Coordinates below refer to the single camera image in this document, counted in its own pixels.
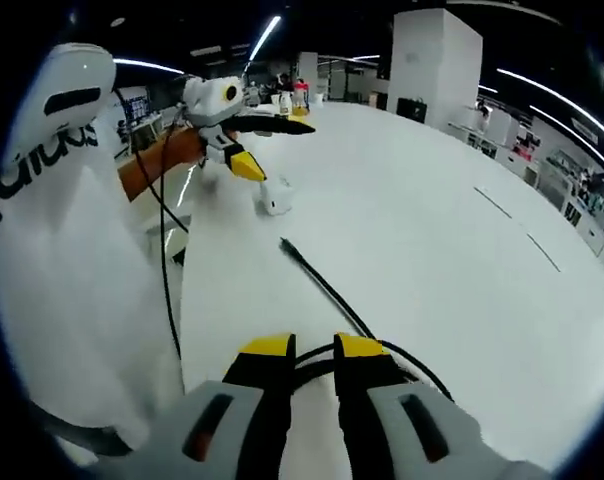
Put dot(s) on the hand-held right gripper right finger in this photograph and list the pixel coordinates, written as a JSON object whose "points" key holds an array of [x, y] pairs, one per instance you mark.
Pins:
{"points": [[377, 410]]}

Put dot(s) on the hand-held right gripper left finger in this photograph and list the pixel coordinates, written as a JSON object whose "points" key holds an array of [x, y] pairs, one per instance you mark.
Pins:
{"points": [[252, 400]]}

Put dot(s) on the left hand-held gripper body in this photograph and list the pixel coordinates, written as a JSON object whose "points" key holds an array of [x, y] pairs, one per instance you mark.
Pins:
{"points": [[209, 102]]}

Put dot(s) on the white charger adapter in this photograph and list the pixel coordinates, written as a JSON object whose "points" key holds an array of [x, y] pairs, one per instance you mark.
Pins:
{"points": [[277, 197]]}

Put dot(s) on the white desk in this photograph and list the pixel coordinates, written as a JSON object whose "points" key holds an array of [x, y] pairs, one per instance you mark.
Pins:
{"points": [[407, 300]]}

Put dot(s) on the white plastic bottle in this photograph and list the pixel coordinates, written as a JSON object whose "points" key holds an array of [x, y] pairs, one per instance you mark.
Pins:
{"points": [[283, 104]]}

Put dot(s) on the drink bottle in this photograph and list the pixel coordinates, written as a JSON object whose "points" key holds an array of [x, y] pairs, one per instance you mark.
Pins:
{"points": [[301, 97]]}

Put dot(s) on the long ceiling light strip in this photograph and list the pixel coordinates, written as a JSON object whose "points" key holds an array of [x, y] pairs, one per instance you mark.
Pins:
{"points": [[263, 39]]}

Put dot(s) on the white worn device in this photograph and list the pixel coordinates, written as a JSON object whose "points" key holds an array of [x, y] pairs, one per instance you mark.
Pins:
{"points": [[79, 75]]}

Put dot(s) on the black cabinet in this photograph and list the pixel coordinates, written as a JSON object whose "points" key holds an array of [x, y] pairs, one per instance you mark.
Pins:
{"points": [[412, 110]]}

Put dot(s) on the white tall appliance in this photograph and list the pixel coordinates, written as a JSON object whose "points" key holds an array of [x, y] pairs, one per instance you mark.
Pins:
{"points": [[504, 129]]}

